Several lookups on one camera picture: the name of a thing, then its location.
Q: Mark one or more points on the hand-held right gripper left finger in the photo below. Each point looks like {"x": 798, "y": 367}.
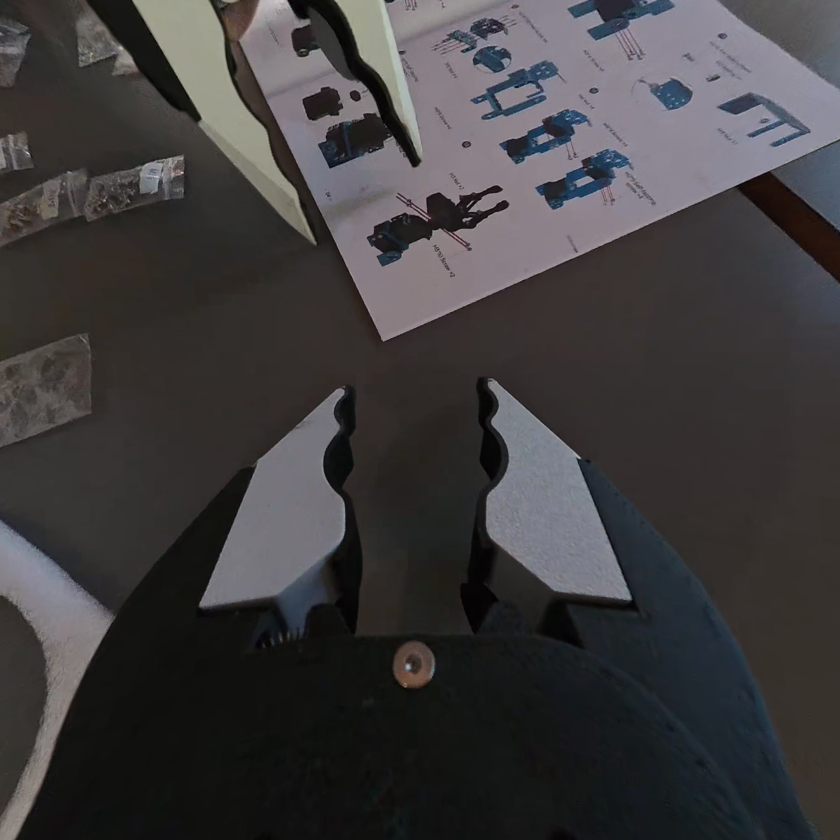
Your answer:
{"x": 282, "y": 518}

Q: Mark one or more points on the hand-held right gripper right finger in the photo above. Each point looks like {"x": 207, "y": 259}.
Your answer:
{"x": 551, "y": 512}

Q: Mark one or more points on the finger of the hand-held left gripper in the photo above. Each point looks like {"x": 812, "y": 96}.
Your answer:
{"x": 216, "y": 98}
{"x": 367, "y": 39}

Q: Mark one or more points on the clear plastic screw bag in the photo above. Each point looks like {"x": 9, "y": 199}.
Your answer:
{"x": 13, "y": 46}
{"x": 39, "y": 210}
{"x": 95, "y": 46}
{"x": 14, "y": 152}

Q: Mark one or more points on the screw bag with white label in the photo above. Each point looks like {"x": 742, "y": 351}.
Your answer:
{"x": 118, "y": 190}

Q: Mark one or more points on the white foam packing piece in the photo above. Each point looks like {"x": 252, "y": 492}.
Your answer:
{"x": 59, "y": 590}

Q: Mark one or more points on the printed assembly instruction sheet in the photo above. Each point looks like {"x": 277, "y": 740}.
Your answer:
{"x": 525, "y": 229}

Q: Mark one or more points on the large clear plastic parts bag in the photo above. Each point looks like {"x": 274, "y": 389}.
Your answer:
{"x": 43, "y": 387}

